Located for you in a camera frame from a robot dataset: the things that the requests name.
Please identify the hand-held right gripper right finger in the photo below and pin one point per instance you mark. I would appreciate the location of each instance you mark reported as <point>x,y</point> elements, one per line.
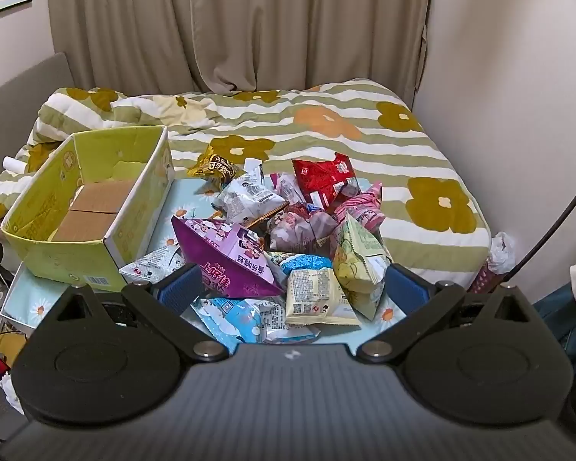
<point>408,288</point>

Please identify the pale green cartoon snack packet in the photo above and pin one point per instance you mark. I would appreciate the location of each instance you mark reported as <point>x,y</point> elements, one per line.
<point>360,264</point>

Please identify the striped flower-print blanket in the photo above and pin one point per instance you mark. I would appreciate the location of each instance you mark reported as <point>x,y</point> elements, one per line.
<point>365,129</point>

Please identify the cream snack packet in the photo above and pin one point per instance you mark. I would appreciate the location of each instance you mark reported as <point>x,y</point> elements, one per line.
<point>317,300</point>

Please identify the white red-trimmed snack packet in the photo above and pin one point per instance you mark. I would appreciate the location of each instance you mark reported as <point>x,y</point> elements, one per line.
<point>146,265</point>

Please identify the teal snack packet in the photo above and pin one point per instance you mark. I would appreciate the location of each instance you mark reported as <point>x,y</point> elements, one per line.
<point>300,261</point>

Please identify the white roll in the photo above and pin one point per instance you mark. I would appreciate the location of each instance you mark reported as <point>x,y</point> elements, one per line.
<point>13,164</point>

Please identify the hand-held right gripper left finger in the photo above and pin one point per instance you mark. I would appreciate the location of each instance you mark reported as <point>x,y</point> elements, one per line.
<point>180,288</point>

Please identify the white plastic bag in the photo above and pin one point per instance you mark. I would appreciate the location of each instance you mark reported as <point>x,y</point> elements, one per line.
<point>502,249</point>

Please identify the pink striped snack packet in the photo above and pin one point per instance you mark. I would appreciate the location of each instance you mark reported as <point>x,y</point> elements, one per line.
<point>362,206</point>

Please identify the yellow-green cardboard box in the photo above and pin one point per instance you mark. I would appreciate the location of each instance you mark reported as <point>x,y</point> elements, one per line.
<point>43,187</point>

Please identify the pink and white snack packet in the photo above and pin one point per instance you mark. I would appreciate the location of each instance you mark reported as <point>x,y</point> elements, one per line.
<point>288,188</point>

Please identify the white barcode snack packet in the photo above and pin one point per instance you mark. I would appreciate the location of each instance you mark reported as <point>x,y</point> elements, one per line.
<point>247,197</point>

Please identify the beige curtain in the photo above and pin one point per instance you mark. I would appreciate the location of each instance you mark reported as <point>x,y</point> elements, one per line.
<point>249,19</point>

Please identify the crumpled white tissue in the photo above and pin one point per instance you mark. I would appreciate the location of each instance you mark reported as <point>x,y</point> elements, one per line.
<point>10,391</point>

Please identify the brown and gold snack packet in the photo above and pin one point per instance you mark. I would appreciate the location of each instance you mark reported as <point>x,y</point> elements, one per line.
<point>216,165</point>

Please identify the purple snack packet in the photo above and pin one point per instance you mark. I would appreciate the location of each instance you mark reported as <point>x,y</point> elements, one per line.
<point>221,254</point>

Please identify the red snack packet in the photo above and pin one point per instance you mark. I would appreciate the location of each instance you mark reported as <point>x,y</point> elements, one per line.
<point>321,175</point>

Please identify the light blue snack packet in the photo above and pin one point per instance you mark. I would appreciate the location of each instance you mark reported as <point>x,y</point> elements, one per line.
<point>240,321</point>

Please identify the brown and white snack packet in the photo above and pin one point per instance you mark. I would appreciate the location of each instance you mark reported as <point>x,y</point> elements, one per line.
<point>293,228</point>

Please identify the blue garment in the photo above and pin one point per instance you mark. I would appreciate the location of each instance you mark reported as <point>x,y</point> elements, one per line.
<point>557,321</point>

